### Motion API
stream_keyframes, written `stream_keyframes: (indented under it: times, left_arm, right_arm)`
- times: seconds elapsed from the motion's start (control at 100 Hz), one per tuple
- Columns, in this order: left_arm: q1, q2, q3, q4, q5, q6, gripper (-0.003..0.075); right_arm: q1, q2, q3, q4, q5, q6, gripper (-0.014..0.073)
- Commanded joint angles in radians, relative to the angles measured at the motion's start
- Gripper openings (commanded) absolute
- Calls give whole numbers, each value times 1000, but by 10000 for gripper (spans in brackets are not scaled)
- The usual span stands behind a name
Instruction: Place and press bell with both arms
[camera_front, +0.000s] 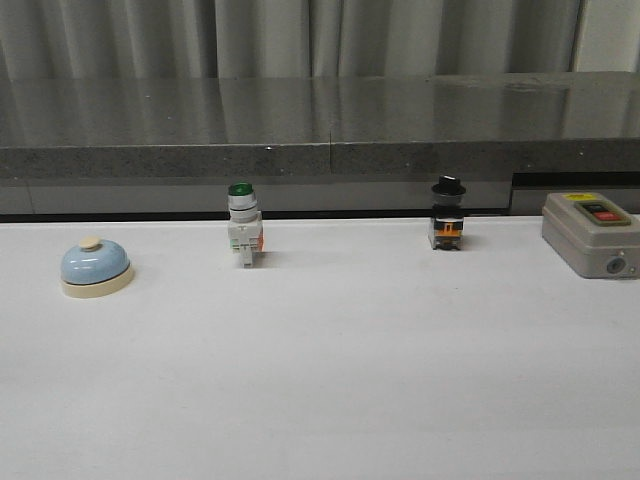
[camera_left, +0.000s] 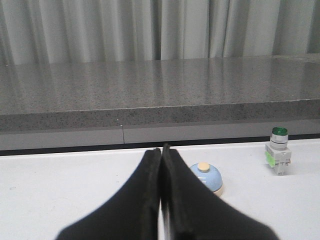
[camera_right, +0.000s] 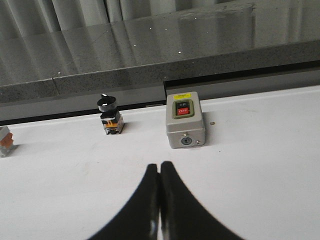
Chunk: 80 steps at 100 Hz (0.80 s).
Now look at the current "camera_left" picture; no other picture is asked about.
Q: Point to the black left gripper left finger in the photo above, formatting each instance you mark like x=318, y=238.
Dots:
x=132, y=213

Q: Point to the grey stone counter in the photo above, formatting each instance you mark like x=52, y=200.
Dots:
x=65, y=105

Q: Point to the green pushbutton switch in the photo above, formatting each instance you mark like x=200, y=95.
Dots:
x=278, y=155

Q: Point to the blue dome call bell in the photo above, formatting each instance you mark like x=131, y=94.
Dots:
x=209, y=176

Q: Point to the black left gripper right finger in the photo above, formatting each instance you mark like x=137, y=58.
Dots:
x=192, y=212

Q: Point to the grey curtain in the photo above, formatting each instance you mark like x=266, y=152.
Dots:
x=81, y=31

